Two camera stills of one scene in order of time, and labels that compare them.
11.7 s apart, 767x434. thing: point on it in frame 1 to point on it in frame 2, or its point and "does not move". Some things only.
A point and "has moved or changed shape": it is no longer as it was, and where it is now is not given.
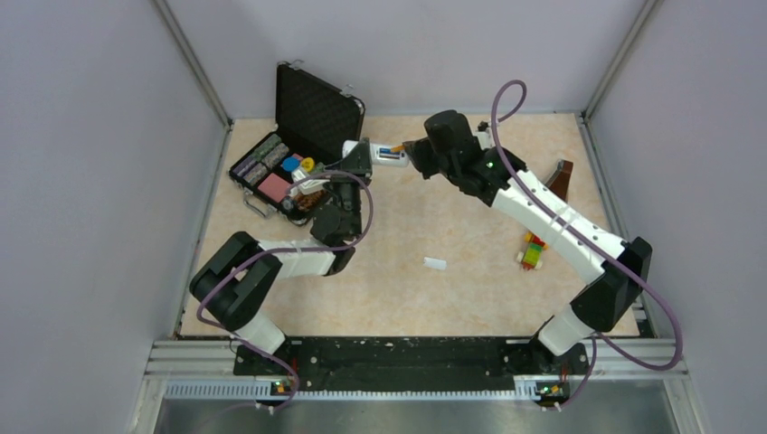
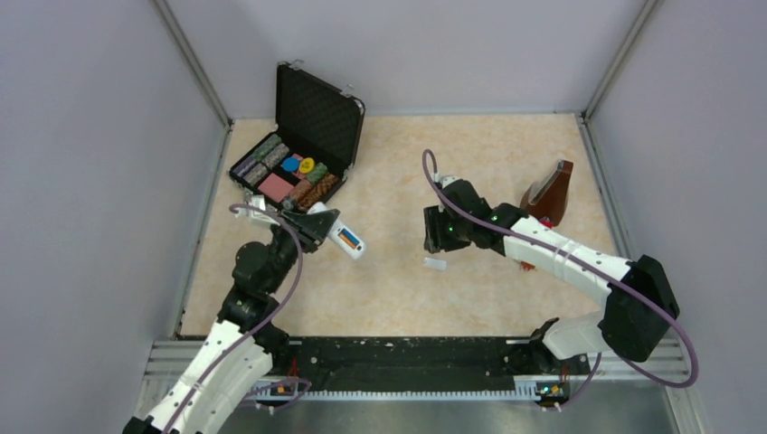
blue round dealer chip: x=290 y=164 does not move
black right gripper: x=418 y=152 to x=436 y=239
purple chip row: x=259 y=155 does not move
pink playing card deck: x=274 y=186 does not move
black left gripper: x=359 y=158 to x=311 y=229
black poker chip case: x=316 y=117 does not move
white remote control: x=397 y=159 has moved or changed shape
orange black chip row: x=307 y=202 does not move
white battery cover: x=433 y=262 does not move
